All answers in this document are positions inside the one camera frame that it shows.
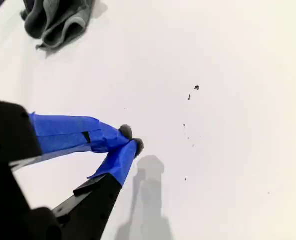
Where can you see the grey striped towel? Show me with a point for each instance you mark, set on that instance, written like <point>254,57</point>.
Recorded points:
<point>53,25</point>

